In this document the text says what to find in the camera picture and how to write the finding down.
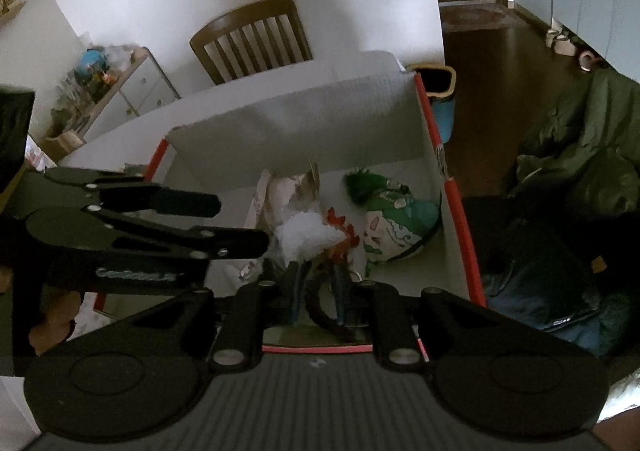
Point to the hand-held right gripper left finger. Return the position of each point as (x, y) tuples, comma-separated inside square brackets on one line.
[(295, 292)]

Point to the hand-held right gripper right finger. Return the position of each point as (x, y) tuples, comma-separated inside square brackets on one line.
[(342, 292)]

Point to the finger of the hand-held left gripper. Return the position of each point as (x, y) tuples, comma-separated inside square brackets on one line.
[(235, 241), (185, 203)]

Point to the white fluffy toy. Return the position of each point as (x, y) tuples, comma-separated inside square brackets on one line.
[(300, 236)]

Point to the red plush toy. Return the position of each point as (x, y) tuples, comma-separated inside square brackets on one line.
[(341, 233)]

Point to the red cardboard box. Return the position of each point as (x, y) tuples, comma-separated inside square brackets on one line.
[(325, 121)]

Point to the person's left hand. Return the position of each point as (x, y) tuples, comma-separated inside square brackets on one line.
[(50, 323)]

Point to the crumpled brown paper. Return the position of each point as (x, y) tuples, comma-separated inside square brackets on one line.
[(285, 193)]

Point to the green printed plush ball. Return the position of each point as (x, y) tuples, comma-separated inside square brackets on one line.
[(395, 221)]

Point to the white wooden sideboard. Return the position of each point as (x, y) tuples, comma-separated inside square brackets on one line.
[(140, 86)]

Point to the colourful toy figures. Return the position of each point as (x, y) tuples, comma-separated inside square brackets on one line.
[(95, 66)]

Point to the wooden chair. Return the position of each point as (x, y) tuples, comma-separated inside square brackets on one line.
[(250, 38)]

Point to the blue bin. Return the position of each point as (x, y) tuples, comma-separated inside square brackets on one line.
[(445, 121)]

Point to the dark blue jacket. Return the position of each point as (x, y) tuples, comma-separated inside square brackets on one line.
[(545, 281)]

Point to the green jacket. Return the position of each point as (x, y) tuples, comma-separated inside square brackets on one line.
[(580, 146)]

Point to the pale slippers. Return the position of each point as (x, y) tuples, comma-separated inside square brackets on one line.
[(560, 42)]

